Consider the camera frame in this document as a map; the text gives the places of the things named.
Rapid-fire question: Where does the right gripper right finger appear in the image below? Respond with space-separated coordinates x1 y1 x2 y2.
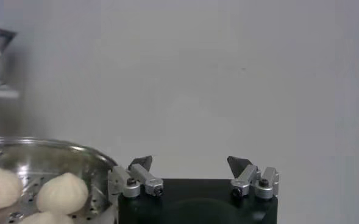
227 155 280 200

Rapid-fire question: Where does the white steamed baozi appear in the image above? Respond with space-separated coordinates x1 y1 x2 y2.
19 212 75 224
35 172 90 215
0 166 24 213

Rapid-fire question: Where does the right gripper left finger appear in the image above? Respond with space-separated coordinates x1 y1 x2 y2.
108 155 165 198

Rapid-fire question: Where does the perforated steel steamer basket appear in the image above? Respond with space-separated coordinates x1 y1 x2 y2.
0 136 119 224

